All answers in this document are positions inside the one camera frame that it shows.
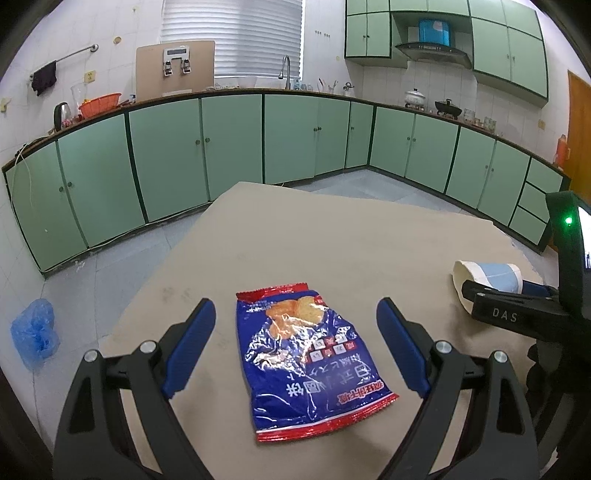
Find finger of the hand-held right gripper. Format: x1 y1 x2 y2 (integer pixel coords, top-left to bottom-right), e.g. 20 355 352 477
521 281 561 301
462 280 561 342

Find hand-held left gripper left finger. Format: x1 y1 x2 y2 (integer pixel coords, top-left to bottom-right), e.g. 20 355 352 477
53 298 218 480

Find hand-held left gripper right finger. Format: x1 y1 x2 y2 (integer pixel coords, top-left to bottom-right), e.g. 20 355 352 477
375 296 541 480

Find white blue paper cup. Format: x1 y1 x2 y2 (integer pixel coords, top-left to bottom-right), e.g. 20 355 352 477
451 260 525 312

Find blue snack bag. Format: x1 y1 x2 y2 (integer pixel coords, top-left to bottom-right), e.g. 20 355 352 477
235 282 400 444

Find wooden door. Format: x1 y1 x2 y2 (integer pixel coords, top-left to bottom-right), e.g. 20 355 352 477
553 69 591 252

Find blue plastic bag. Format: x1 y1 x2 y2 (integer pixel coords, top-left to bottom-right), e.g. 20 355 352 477
10 298 61 370

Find green base cabinets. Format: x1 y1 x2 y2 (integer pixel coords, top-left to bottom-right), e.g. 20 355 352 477
1 90 572 278

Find range hood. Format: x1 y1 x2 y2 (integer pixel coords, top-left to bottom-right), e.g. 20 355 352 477
394 41 472 70

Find orange basin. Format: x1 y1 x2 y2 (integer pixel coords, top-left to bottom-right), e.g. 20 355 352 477
78 93 122 118

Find steel kettle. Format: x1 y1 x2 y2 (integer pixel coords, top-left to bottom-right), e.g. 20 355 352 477
53 102 72 132

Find blue box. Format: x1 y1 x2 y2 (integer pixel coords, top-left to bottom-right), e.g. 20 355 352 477
418 18 451 47

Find wooden board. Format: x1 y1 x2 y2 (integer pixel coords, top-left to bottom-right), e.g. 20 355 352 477
135 41 216 97

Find white grey device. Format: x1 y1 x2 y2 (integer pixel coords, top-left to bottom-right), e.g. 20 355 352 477
161 45 192 76

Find dark towel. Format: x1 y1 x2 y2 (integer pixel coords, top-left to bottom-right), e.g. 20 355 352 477
31 61 58 97

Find metal towel bar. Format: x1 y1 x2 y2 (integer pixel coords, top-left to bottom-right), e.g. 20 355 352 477
30 44 99 80

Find white window blind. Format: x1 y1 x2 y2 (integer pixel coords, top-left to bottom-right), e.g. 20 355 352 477
159 0 305 80

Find green wall cabinets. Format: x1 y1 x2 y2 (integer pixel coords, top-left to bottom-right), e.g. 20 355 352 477
345 0 550 109

